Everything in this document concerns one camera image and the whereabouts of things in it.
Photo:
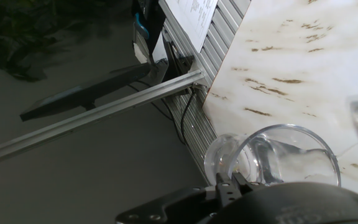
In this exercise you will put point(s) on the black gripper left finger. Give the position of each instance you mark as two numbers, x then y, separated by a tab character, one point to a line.
172	208

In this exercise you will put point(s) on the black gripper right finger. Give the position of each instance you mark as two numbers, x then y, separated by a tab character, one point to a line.
228	188

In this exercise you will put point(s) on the clear glass mug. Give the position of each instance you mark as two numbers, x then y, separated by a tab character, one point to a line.
284	158

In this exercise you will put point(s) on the white marble pattern board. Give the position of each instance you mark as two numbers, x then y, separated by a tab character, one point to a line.
291	77

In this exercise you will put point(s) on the black computer monitor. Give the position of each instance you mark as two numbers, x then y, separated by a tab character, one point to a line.
82	95

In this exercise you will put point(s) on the white printed paper sheets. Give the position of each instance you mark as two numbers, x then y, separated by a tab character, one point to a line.
197	18

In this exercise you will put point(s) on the aluminium frame post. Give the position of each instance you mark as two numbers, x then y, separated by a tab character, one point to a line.
104	112

